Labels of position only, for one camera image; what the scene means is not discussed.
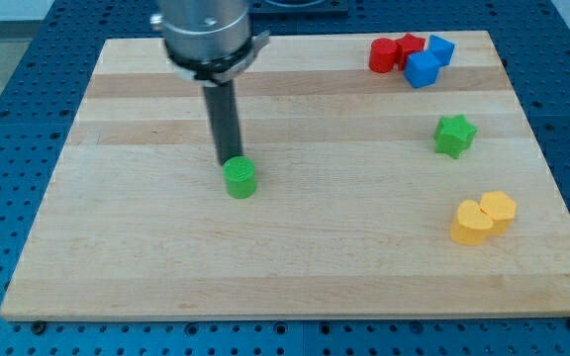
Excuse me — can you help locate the blue cube block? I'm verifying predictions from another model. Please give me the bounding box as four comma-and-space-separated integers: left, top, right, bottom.
404, 50, 440, 89
427, 35, 456, 66

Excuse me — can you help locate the blue perforated table plate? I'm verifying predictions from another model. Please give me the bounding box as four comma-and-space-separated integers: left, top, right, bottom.
0, 0, 570, 355

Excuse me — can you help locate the red cylinder block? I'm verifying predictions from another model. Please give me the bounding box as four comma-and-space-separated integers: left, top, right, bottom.
368, 38, 398, 73

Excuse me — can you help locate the yellow heart block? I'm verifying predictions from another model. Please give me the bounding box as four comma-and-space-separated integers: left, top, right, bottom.
449, 200, 494, 246

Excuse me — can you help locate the yellow hexagon block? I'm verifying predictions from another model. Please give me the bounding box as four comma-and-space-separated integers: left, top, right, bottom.
479, 191, 517, 235

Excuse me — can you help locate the wooden board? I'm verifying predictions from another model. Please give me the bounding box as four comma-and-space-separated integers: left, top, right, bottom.
0, 31, 570, 321

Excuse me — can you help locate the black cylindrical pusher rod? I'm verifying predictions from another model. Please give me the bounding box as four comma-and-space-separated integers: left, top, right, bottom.
203, 81, 243, 165

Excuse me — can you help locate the blue cube block back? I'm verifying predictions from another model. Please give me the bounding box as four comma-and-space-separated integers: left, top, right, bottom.
427, 35, 456, 66

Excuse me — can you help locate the blue cube block front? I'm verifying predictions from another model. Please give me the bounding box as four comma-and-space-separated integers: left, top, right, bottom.
404, 50, 440, 89

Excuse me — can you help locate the green star block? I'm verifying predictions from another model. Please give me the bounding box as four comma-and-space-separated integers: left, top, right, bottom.
433, 115, 477, 159

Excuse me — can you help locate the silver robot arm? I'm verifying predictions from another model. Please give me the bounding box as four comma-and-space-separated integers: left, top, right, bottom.
150, 0, 269, 164

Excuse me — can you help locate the green cylinder block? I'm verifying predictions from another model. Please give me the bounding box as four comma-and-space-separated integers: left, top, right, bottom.
223, 156, 257, 199

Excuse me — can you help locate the red star block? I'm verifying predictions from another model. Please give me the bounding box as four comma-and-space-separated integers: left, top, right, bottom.
396, 33, 426, 71

